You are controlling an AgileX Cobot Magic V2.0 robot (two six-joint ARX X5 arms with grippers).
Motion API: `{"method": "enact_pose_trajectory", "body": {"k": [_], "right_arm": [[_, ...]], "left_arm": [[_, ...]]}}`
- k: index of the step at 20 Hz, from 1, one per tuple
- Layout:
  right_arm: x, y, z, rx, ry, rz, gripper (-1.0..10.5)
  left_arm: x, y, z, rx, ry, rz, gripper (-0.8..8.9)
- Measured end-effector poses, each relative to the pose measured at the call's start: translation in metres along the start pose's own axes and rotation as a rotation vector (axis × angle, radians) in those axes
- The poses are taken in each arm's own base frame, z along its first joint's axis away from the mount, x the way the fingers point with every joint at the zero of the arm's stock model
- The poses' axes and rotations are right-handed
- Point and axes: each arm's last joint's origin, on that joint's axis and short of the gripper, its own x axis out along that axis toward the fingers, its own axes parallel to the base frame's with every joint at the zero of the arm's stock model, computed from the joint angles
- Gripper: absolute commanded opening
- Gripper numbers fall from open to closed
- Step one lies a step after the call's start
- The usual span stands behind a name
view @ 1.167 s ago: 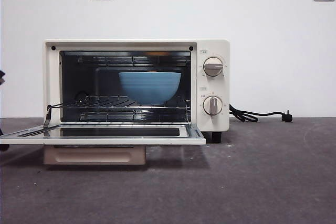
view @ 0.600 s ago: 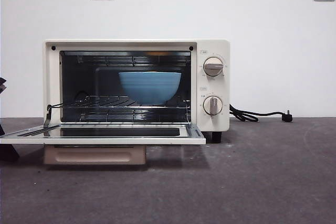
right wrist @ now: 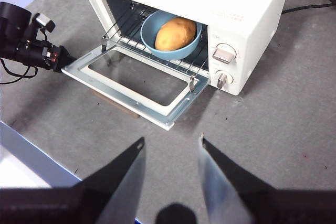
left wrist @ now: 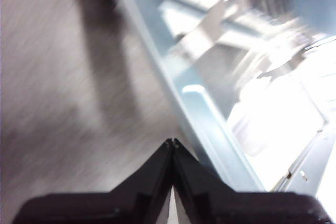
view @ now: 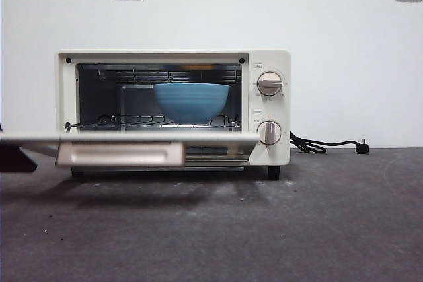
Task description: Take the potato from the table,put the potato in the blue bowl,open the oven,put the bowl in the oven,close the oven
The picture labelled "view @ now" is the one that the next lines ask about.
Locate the metal wire oven rack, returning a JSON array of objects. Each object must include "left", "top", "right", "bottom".
[{"left": 65, "top": 114, "right": 242, "bottom": 131}]

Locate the blue bowl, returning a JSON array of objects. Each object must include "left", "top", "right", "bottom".
[{"left": 152, "top": 83, "right": 231, "bottom": 125}]

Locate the cream Toshiba toaster oven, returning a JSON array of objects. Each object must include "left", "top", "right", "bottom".
[{"left": 55, "top": 49, "right": 291, "bottom": 181}]

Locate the black power cable with plug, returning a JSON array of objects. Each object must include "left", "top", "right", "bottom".
[{"left": 289, "top": 131, "right": 371, "bottom": 156}]

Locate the oven door with beige handle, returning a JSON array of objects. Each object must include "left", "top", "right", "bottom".
[{"left": 0, "top": 131, "right": 261, "bottom": 168}]

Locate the beige oven knob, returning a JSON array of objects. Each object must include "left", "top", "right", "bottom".
[
  {"left": 256, "top": 120, "right": 282, "bottom": 147},
  {"left": 256, "top": 70, "right": 284, "bottom": 97}
]

